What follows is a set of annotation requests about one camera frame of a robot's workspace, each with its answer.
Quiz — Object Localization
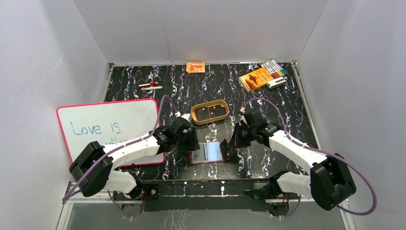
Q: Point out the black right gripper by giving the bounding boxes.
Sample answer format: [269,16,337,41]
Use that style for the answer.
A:
[227,122,256,148]

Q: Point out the black vip card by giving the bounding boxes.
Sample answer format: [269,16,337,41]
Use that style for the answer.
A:
[194,107,210,121]
[209,105,227,118]
[219,139,228,159]

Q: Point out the red leather card holder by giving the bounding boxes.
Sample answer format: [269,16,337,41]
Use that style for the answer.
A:
[190,141,225,164]

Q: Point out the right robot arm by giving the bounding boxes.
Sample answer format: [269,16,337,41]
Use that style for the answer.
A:
[227,107,357,210]

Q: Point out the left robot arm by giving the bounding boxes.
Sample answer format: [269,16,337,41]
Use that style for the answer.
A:
[69,113,199,199]

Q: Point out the tan oval tray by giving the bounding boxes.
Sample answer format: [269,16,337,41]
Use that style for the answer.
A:
[191,100,229,125]

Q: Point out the orange yellow book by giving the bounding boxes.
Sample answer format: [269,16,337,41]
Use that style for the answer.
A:
[238,67,275,92]

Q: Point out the orange capped white marker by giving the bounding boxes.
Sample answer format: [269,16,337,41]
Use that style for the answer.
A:
[141,86,163,91]

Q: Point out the red capped white marker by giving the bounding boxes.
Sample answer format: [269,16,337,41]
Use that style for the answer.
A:
[138,81,158,88]

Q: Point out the small orange spiral notepad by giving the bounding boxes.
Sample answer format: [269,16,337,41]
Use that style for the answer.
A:
[186,62,205,73]

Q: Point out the white stapler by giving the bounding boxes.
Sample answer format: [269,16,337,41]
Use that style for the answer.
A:
[267,77,286,89]

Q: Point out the pack of coloured markers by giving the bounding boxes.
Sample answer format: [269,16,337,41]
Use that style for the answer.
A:
[260,59,288,79]

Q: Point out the pink framed whiteboard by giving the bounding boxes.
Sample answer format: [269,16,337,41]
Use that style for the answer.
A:
[56,99,158,161]

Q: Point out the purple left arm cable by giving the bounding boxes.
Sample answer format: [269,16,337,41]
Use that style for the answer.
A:
[62,95,181,219]

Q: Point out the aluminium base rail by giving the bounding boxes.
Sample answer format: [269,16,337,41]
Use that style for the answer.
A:
[55,179,358,230]

